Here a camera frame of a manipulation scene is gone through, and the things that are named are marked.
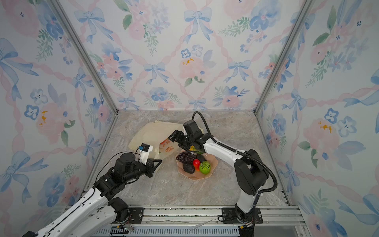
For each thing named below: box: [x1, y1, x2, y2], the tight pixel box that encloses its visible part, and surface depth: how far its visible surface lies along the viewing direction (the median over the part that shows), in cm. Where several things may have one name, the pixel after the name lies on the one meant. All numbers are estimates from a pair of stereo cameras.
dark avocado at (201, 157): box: [196, 153, 206, 163], surface depth 91 cm
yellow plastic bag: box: [128, 119, 184, 160], surface depth 83 cm
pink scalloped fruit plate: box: [175, 149, 219, 181], surface depth 87 cm
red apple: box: [192, 158, 201, 172], surface depth 87 cm
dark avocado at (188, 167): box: [182, 162, 195, 174], surface depth 86 cm
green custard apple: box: [199, 160, 211, 175], surface depth 84 cm
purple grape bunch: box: [176, 151, 195, 164], surface depth 86 cm
